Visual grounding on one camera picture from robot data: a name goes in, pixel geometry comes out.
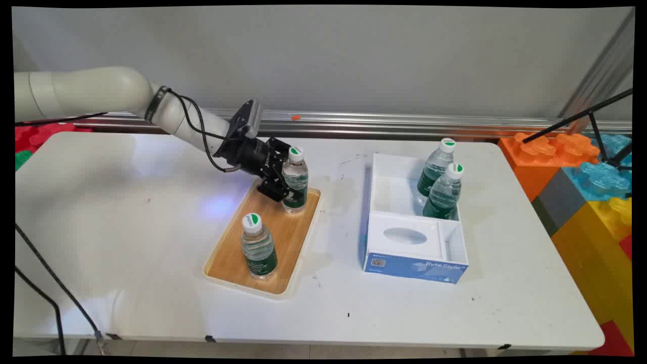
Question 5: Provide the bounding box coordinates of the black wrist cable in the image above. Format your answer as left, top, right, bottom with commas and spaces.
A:
164, 88, 241, 174

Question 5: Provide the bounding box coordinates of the white and blue cardboard box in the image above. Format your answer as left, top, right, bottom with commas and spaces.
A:
362, 153, 469, 284

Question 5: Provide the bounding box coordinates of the aluminium wall rail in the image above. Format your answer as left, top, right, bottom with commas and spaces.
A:
76, 109, 632, 140

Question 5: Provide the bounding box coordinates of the black tripod stand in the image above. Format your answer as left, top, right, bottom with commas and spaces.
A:
523, 88, 634, 170

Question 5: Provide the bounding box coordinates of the grey giant toy block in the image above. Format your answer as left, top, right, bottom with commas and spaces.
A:
532, 167, 588, 237

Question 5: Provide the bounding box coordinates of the aluminium frame post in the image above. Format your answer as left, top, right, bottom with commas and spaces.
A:
558, 9, 635, 120

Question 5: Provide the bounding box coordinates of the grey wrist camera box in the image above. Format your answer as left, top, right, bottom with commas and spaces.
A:
230, 99, 264, 139

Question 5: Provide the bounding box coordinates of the orange giant toy block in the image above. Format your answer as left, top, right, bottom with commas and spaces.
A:
498, 132, 601, 203

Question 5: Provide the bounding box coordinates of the wooden tray with cream rim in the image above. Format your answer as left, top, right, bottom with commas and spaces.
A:
202, 179, 322, 300

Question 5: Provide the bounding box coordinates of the small Cestbon water bottle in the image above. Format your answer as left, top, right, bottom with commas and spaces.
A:
241, 213, 278, 280
281, 146, 309, 214
423, 163, 465, 220
417, 138, 456, 199

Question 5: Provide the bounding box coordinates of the light blue giant toy block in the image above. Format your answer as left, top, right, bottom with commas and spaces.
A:
561, 134, 633, 203

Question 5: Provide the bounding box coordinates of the yellow giant toy block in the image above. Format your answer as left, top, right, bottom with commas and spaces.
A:
551, 197, 634, 350

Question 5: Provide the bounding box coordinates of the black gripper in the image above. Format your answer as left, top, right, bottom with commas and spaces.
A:
219, 135, 292, 203

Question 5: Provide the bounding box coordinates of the thin black cable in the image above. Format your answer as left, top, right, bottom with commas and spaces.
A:
15, 112, 108, 126

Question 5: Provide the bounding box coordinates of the black hanging cable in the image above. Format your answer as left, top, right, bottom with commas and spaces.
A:
15, 266, 67, 355

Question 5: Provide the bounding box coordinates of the black cable with connector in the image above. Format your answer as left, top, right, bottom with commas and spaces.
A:
15, 224, 109, 354

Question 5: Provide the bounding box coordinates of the red giant toy block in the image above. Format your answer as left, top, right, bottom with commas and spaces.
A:
588, 320, 634, 357
15, 123, 95, 153

